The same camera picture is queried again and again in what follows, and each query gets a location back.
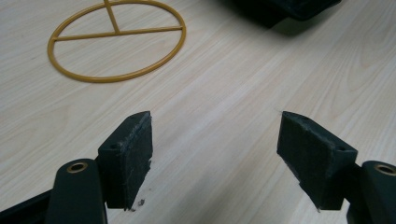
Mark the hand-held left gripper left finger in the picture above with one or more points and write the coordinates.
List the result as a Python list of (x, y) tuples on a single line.
[(127, 161)]

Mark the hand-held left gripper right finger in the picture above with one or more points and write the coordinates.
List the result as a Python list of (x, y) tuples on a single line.
[(314, 161)]

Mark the dark object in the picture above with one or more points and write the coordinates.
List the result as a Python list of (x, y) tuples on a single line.
[(299, 7)]

